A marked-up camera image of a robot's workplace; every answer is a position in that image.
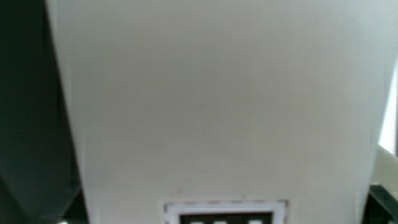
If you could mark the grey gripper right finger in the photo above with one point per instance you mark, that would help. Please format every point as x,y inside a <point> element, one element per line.
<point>380,210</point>

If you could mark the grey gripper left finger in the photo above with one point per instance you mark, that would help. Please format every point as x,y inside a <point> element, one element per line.
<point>69,210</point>

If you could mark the white cabinet top block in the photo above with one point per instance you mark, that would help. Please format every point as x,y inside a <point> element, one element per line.
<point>225,94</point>

